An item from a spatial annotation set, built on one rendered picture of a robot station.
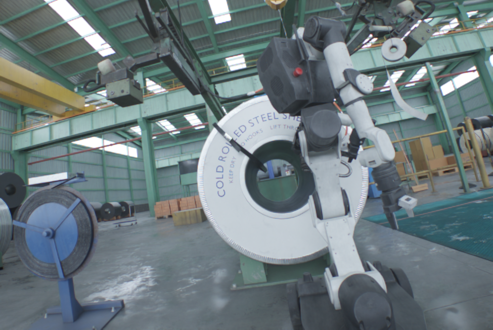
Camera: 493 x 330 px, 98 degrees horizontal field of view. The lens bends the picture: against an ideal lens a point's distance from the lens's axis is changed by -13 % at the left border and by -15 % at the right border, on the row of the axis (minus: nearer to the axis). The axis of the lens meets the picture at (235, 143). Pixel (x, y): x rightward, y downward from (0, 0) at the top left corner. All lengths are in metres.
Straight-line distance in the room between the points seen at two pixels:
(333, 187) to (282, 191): 3.05
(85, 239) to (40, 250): 0.34
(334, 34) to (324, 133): 0.40
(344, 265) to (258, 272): 1.00
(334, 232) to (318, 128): 0.51
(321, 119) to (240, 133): 0.94
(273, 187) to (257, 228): 2.51
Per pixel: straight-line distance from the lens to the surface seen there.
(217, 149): 1.80
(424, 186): 6.20
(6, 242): 5.79
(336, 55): 1.03
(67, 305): 2.19
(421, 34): 2.17
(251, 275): 2.05
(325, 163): 1.18
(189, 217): 7.80
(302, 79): 1.08
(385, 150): 0.96
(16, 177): 13.95
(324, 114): 0.95
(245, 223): 1.77
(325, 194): 1.22
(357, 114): 0.97
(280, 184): 4.23
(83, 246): 1.94
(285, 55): 1.10
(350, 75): 0.98
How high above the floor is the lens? 0.72
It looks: 11 degrees up
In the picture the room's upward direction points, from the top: 10 degrees counter-clockwise
